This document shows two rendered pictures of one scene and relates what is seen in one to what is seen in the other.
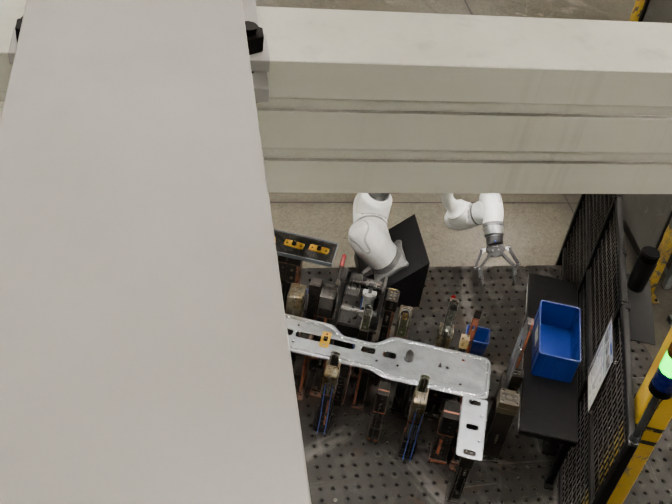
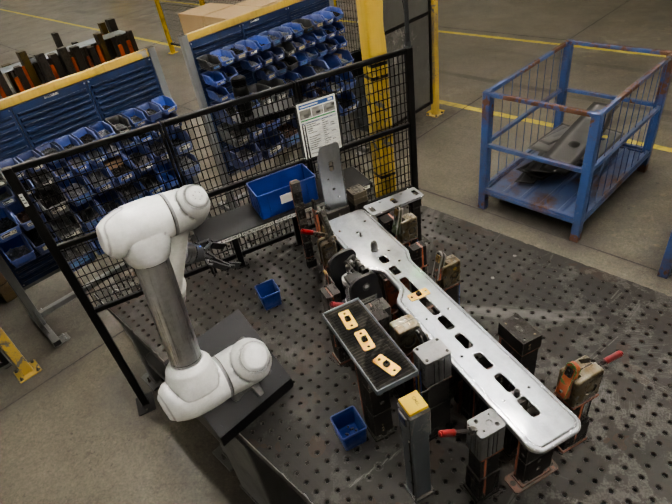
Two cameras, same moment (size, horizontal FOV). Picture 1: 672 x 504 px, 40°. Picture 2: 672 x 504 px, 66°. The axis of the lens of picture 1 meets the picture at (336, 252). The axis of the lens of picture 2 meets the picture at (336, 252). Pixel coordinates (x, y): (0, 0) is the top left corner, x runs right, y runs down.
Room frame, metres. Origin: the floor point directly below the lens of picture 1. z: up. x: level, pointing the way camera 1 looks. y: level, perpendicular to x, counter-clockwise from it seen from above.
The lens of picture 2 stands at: (3.41, 1.14, 2.35)
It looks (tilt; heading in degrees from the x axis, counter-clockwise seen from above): 37 degrees down; 244
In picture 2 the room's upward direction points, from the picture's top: 10 degrees counter-clockwise
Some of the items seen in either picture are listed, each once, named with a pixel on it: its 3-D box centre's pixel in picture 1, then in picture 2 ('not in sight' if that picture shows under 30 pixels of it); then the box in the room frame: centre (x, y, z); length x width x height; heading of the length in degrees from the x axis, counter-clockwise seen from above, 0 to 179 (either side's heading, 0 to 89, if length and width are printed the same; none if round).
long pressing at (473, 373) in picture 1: (320, 340); (423, 297); (2.53, 0.01, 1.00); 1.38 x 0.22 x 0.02; 84
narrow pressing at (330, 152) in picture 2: (516, 354); (332, 178); (2.45, -0.74, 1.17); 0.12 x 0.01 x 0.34; 174
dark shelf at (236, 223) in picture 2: (550, 352); (283, 205); (2.65, -0.93, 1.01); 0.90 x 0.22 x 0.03; 174
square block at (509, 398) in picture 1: (498, 426); (360, 219); (2.34, -0.74, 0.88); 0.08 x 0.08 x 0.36; 84
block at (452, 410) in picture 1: (445, 432); (390, 241); (2.30, -0.53, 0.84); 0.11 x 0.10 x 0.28; 174
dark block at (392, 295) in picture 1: (385, 330); not in sight; (2.73, -0.26, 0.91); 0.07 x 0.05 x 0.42; 174
